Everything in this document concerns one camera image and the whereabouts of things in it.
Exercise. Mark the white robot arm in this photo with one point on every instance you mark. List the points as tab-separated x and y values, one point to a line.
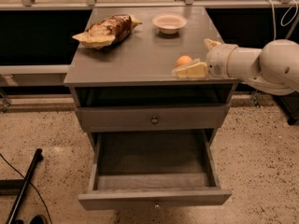
274	69

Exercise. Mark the closed grey upper drawer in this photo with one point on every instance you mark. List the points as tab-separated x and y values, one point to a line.
150	118

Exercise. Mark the brown chip bag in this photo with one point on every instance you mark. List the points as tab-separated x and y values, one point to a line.
109	31

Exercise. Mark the black shoe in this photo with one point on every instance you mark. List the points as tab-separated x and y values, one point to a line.
39	219

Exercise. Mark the white bowl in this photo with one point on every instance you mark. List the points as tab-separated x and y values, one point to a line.
169	23

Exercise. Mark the orange fruit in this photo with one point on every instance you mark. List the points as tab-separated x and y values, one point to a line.
183	60

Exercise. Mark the open grey lower drawer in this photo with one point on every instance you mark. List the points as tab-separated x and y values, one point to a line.
158	169

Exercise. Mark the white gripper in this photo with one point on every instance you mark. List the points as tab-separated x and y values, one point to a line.
217	61

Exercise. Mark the grey drawer cabinet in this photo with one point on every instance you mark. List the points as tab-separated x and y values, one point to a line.
137	72

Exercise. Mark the black pole stand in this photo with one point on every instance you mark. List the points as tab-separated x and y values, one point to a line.
19	187

